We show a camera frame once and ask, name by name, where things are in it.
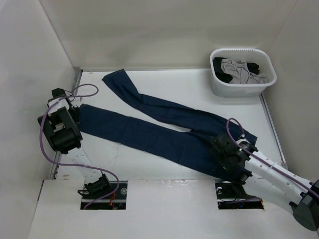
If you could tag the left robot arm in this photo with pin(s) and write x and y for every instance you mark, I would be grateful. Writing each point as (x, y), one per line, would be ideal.
(60, 128)

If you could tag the dark blue jeans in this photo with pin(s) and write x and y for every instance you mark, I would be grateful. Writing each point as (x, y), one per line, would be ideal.
(182, 135)

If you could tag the left aluminium table rail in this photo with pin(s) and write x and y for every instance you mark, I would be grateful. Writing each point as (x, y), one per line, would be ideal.
(54, 168)

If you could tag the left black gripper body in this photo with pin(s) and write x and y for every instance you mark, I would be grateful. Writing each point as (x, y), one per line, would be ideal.
(75, 112)

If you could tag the grey garment in basket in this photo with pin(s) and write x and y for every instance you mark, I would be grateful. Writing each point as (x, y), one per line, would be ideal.
(240, 72)

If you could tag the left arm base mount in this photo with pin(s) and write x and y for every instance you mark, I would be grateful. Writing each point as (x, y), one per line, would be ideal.
(104, 195)

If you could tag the white plastic basket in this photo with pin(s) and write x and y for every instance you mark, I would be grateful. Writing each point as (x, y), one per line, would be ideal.
(240, 72)

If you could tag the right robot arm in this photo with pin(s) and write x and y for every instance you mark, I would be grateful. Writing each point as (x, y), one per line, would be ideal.
(259, 176)

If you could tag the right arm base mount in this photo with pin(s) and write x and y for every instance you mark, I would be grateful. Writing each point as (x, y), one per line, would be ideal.
(231, 196)

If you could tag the black garment in basket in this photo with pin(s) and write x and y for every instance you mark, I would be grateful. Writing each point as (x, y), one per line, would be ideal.
(220, 67)

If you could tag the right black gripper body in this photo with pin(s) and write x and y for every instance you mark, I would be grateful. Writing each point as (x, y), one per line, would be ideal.
(225, 163)

